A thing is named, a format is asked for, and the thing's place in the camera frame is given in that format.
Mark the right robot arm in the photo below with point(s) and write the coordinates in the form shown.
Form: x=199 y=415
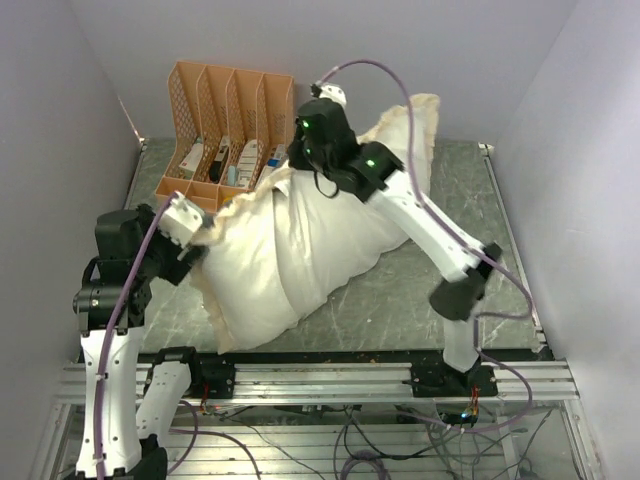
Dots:
x=379 y=169

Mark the black device in organizer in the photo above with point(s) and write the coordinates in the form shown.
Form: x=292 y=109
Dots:
x=219 y=161

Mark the white box in organizer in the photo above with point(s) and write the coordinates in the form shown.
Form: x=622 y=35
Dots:
x=189 y=165

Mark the blue white box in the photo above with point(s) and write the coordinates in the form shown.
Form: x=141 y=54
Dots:
x=275 y=159

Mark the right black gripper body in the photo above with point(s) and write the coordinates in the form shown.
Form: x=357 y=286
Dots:
x=302 y=156

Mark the white striped box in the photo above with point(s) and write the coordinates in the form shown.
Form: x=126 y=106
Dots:
x=248 y=164

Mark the orange plastic file organizer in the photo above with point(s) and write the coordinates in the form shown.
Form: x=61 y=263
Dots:
x=229 y=124

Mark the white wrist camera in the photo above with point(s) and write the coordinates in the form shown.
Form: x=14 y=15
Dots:
x=329 y=91
x=180 y=220

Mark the white pillow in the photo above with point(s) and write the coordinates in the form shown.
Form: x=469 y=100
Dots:
x=273 y=256

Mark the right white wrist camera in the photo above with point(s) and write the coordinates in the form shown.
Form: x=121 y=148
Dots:
x=329 y=91

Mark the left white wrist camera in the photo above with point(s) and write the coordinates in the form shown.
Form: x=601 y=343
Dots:
x=180 y=220

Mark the aluminium mounting rail frame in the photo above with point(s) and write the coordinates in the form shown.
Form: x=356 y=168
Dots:
x=361 y=415

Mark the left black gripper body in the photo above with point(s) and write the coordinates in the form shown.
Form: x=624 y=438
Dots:
x=161 y=257

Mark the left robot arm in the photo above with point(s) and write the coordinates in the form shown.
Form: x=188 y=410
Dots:
x=126 y=428

